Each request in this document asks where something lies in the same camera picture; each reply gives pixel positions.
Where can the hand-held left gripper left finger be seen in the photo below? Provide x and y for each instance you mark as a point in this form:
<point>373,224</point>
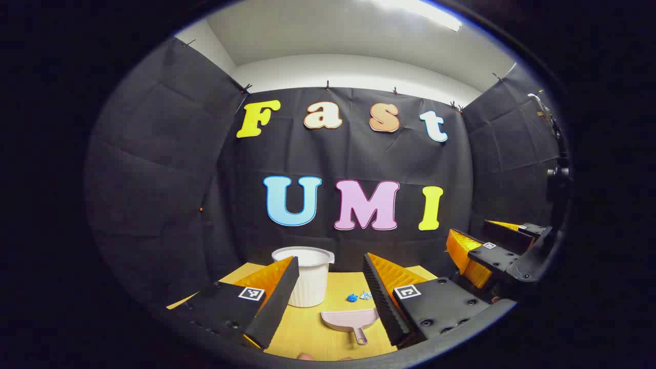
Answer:
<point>274,302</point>

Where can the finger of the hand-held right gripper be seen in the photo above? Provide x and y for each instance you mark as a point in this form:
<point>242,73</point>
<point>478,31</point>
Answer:
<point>507,233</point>
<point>499,259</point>

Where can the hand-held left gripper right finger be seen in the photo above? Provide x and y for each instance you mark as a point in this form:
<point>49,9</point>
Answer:
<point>382,302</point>

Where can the pale paper trash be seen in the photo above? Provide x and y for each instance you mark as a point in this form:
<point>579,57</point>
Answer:
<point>366,295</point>

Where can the blue paper trash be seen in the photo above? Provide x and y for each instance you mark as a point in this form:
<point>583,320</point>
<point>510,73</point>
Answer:
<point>352,298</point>

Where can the pink plastic dustpan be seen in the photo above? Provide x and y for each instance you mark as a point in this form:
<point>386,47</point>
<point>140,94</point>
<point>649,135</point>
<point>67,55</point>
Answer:
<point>353,319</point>

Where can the white ribbed garbage bin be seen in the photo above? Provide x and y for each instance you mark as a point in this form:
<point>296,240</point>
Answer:
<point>312,282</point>

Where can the wooden desktop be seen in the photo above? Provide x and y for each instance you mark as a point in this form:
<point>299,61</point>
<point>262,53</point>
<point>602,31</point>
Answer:
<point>307,333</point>

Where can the black backdrop cloth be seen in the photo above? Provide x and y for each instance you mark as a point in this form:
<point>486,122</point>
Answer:
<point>353,159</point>

